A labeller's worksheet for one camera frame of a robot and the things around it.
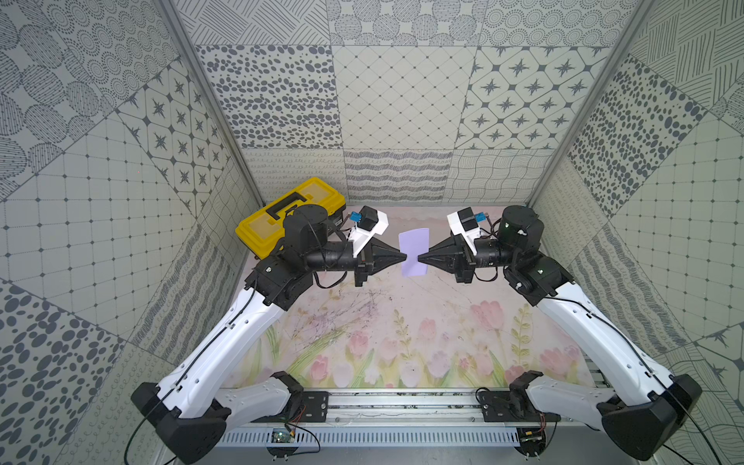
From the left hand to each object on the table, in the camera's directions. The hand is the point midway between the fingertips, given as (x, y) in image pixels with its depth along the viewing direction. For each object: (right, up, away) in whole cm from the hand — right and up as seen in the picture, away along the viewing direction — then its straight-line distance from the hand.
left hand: (403, 247), depth 55 cm
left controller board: (-29, -49, +16) cm, 59 cm away
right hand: (+4, -3, +4) cm, 6 cm away
